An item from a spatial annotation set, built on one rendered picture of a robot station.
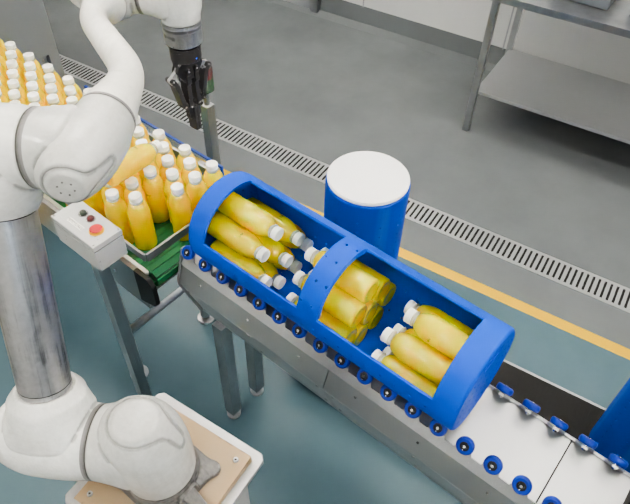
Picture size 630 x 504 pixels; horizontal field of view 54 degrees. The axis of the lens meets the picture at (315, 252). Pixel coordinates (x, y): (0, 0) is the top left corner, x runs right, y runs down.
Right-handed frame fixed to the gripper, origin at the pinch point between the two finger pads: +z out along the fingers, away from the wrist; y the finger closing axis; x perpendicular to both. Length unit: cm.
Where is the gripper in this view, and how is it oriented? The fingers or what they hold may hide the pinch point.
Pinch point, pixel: (194, 115)
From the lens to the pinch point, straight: 166.3
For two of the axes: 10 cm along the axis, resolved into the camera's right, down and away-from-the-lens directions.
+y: -6.4, 5.5, -5.4
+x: 7.7, 4.8, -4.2
